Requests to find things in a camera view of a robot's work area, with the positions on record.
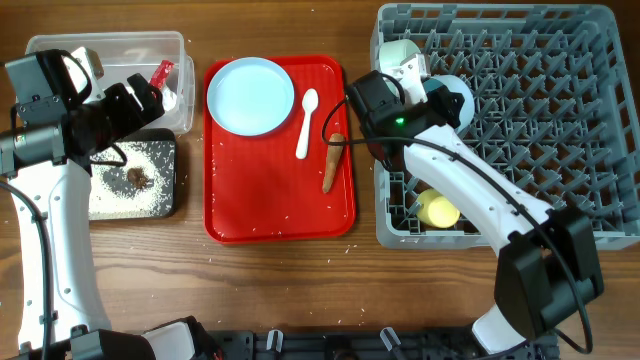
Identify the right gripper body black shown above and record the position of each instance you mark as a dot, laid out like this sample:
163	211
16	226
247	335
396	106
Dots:
436	103

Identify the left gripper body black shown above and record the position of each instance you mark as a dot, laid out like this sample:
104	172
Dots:
117	116

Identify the small light blue bowl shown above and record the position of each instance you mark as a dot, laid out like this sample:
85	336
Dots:
456	85

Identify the green bowl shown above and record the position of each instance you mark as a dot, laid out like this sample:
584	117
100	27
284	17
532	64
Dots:
393	53

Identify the yellow cup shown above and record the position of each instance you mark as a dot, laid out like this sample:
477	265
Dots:
436	210

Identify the white plastic spoon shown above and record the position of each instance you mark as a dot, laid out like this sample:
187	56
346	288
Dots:
310	103

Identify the large light blue plate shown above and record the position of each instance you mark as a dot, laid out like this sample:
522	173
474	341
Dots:
250	96

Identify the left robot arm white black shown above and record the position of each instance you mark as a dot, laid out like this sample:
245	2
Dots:
60	120

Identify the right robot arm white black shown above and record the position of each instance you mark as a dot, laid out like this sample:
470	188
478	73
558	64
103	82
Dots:
548	266

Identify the crumpled white paper waste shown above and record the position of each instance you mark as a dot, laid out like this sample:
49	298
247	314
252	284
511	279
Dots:
169	98

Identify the red wrapper waste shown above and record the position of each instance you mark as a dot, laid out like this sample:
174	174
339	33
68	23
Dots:
161	74

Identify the grey dishwasher rack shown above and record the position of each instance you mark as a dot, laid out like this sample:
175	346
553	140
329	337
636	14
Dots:
554	109

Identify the brown food scrap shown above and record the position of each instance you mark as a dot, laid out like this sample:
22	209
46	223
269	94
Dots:
137	178

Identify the black tray bin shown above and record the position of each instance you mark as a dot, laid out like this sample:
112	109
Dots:
135	175

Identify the rice grains pile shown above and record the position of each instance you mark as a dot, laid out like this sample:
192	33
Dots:
135	190

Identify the clear plastic bin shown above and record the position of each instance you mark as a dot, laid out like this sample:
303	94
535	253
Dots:
125	53

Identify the brown carrot-shaped food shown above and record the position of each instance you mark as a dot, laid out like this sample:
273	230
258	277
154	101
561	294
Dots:
334	153

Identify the red serving tray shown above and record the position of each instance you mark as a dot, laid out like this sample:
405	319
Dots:
256	190

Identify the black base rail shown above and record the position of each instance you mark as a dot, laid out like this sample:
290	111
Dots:
446	343

